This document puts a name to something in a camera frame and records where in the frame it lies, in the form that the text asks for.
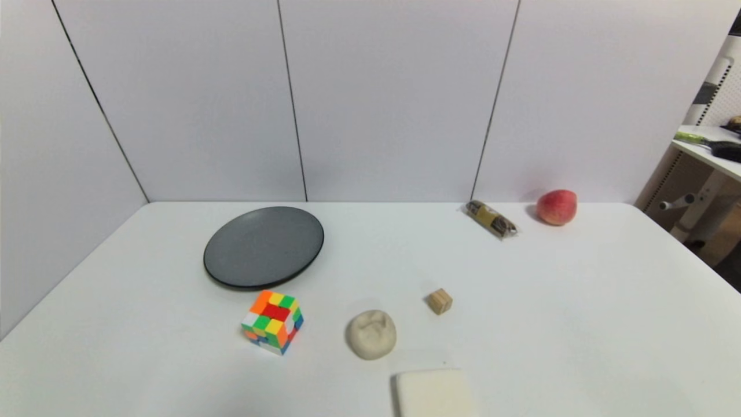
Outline multicolour puzzle cube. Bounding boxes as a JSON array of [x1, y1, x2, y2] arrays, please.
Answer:
[[241, 290, 304, 356]]

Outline red peach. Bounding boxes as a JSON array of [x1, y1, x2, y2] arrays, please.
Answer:
[[535, 189, 578, 226]]

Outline green tool on desk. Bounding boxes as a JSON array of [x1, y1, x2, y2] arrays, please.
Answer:
[[674, 131, 722, 147]]

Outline gray round plate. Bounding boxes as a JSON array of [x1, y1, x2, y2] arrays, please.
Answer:
[[203, 206, 325, 290]]

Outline white plate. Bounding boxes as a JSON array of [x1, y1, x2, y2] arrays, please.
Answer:
[[394, 368, 476, 417]]

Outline black object on desk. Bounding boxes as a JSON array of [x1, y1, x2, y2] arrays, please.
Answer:
[[710, 141, 741, 163]]

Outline wrapped snack package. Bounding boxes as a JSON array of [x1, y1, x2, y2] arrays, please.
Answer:
[[465, 200, 519, 239]]

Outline tan perforated panel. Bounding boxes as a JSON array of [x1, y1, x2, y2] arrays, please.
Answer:
[[634, 145, 714, 228]]

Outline white side desk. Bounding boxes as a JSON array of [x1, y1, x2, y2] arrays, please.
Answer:
[[670, 125, 741, 245]]

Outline small wooden cube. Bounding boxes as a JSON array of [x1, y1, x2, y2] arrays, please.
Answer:
[[428, 288, 453, 315]]

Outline white desk crank handle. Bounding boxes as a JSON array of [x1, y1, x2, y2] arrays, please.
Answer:
[[659, 193, 695, 211]]

